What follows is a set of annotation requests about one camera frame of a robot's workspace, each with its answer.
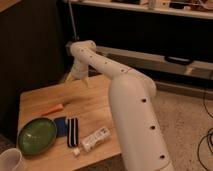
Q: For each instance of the grey metal pole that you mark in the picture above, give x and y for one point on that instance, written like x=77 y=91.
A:
x=76 y=37

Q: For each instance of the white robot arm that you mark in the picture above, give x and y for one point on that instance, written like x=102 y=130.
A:
x=130 y=99

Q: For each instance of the black handle on rail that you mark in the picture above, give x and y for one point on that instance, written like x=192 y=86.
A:
x=179 y=61

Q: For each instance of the white cup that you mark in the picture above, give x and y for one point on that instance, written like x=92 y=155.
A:
x=12 y=160

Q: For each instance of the wooden table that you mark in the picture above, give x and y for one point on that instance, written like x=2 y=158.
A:
x=89 y=104

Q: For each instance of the white upper shelf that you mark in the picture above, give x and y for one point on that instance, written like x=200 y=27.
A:
x=140 y=8

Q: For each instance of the long white bench rail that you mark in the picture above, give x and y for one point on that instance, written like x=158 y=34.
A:
x=166 y=61

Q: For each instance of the blue sponge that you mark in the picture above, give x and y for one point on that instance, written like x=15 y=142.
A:
x=61 y=126

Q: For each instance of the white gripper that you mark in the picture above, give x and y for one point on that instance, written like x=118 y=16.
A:
x=79 y=70

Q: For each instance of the orange carrot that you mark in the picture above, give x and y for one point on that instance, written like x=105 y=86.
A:
x=56 y=108

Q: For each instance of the green bowl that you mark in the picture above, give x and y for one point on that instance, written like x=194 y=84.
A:
x=37 y=136

